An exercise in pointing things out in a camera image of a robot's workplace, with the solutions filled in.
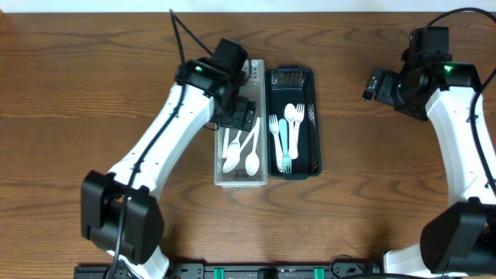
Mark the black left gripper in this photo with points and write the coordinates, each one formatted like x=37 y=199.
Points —
x=240 y=116

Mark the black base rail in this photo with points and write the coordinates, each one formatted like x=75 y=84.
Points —
x=248 y=271

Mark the mint green plastic fork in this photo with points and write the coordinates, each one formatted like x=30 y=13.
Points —
x=286 y=160

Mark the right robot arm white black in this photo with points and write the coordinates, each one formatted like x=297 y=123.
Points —
x=431 y=87

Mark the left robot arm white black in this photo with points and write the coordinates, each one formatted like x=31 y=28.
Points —
x=119 y=210

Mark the white plastic fork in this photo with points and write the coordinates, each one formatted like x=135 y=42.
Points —
x=300 y=114
x=274 y=130

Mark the white plastic spoon bowl up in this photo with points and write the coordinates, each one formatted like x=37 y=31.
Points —
x=225 y=143

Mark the clear perforated plastic basket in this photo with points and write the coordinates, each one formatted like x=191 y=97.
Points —
x=254 y=90

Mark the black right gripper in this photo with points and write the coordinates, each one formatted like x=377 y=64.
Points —
x=386 y=89

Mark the dark green perforated basket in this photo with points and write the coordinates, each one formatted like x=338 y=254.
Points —
x=296 y=85

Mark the white plastic spoon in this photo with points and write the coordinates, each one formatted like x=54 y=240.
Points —
x=231 y=164
x=252 y=161
x=233 y=147
x=290 y=115

